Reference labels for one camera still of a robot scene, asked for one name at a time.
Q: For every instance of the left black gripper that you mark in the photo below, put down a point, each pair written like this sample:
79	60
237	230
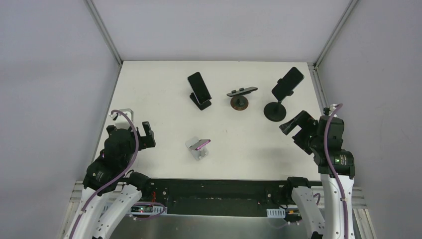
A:
142	141

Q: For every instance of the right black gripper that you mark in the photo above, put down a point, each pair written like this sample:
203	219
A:
300	131

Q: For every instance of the purple smartphone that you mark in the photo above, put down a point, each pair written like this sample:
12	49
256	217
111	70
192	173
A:
200	144

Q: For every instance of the black smartphone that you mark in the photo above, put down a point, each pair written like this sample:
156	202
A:
242	91
199	88

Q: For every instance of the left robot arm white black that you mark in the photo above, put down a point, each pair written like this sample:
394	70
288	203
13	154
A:
107	195

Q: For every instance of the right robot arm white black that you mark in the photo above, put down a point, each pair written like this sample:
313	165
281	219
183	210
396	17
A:
322	138

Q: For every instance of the black pole phone stand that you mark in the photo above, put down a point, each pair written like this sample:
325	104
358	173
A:
275	111

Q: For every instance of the teal smartphone on pole stand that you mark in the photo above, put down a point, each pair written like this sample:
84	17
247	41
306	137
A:
287	84

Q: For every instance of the round wooden base phone stand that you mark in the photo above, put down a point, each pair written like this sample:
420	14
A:
239	103

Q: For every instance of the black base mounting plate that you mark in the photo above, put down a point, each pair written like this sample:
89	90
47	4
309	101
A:
237	198

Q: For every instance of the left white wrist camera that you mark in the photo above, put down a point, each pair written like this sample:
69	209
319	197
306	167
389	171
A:
122	118

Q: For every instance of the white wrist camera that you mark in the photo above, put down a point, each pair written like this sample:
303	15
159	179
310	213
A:
122	118
330	109

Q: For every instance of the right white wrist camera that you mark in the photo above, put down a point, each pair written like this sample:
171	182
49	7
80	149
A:
330	109

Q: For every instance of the left circuit board with wires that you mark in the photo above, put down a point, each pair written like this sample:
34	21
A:
145	208

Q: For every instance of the circuit board with wires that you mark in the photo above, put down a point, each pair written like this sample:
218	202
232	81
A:
293	215
145	208

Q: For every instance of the right circuit board with wires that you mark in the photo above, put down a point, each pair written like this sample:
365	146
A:
293	215

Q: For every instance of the right white slotted cable duct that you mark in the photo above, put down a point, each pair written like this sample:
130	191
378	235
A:
276	213

